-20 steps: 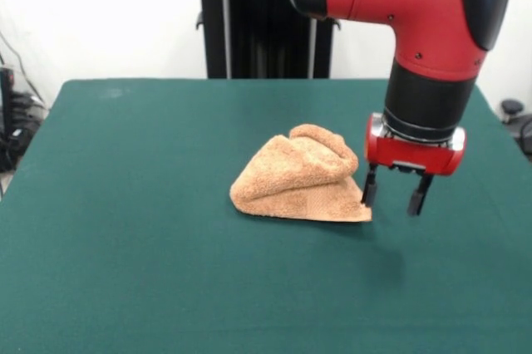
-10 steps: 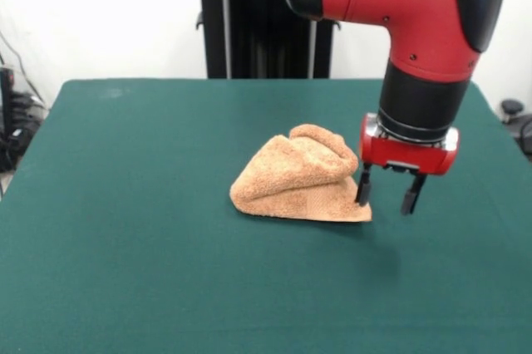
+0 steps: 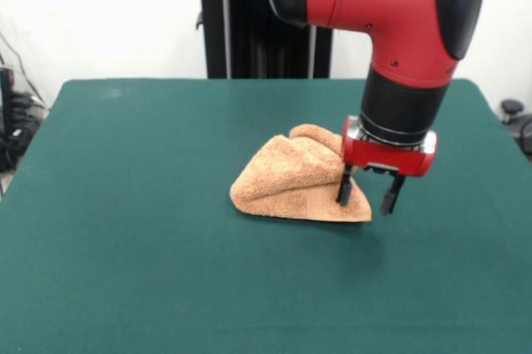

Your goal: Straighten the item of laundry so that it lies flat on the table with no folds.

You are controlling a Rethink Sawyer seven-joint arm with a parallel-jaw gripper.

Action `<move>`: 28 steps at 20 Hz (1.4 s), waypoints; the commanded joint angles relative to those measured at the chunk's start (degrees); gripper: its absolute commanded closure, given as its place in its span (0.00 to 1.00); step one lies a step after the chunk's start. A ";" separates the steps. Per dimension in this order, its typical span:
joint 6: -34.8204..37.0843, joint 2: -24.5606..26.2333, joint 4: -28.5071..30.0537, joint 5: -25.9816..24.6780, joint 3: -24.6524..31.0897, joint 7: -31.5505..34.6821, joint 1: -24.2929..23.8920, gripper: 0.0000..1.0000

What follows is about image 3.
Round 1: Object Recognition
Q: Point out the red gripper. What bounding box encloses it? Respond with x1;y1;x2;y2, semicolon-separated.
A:
335;116;439;216

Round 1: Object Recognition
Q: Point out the tan terry cloth towel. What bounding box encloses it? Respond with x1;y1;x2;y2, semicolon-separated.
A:
229;123;373;223

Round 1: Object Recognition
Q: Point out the dark green table cloth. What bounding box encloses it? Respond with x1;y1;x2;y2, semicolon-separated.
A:
0;77;532;354

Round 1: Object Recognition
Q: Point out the black plug bundle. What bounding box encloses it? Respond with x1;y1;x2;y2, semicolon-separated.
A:
10;91;47;123

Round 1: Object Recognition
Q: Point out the black upright device, red light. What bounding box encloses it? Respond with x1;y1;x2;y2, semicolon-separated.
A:
0;66;17;172

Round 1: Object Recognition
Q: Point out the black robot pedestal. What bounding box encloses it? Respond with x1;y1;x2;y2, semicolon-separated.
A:
182;0;334;80

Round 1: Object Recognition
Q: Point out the grey cable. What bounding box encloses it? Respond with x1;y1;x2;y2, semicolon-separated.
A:
0;32;45;104

